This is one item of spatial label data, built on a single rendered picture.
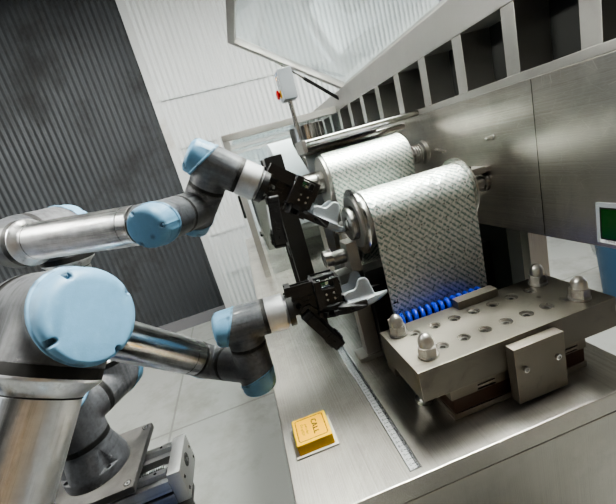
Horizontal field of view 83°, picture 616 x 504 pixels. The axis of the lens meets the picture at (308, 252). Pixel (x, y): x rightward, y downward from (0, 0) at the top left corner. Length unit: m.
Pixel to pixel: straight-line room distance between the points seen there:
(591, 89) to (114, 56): 3.77
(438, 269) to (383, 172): 0.32
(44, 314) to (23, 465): 0.15
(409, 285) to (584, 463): 0.43
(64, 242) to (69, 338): 0.35
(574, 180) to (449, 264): 0.27
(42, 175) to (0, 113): 0.59
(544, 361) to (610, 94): 0.43
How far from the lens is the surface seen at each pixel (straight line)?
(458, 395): 0.72
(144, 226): 0.64
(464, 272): 0.87
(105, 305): 0.49
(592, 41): 0.74
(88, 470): 1.09
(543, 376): 0.77
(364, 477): 0.69
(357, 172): 0.97
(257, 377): 0.76
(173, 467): 1.09
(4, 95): 4.28
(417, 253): 0.79
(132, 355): 0.71
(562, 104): 0.76
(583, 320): 0.81
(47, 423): 0.51
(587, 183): 0.76
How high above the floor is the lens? 1.41
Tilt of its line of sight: 15 degrees down
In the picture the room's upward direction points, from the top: 16 degrees counter-clockwise
